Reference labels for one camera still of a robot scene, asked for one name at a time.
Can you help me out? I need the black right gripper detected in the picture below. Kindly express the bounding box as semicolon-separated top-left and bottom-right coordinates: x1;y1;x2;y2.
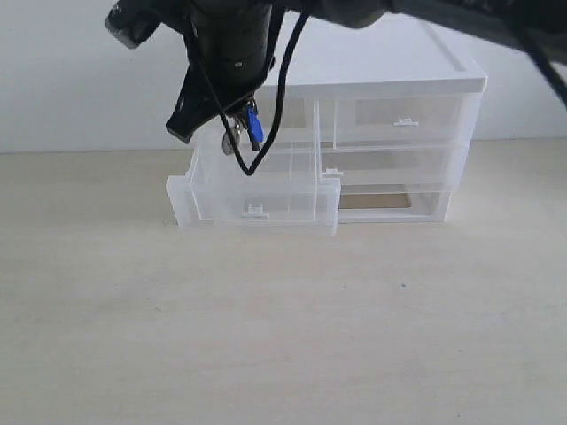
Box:
166;1;274;144

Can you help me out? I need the key bunch with blue tag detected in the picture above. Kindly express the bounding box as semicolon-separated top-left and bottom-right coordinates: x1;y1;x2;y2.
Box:
221;105;264;156

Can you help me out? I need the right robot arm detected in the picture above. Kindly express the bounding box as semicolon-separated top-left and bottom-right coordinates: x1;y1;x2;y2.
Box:
164;1;566;143

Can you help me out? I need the clear wide middle drawer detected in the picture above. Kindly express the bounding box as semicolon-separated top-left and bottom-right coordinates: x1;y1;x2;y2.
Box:
322;148;468;192

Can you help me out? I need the white plastic drawer cabinet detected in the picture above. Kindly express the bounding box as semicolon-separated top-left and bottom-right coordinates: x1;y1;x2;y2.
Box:
284;15;487;223

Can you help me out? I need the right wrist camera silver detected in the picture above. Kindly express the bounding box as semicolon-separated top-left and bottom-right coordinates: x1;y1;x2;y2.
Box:
105;0;190;50

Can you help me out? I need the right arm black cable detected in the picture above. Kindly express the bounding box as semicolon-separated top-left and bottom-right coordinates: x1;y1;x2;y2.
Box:
188;8;567;177

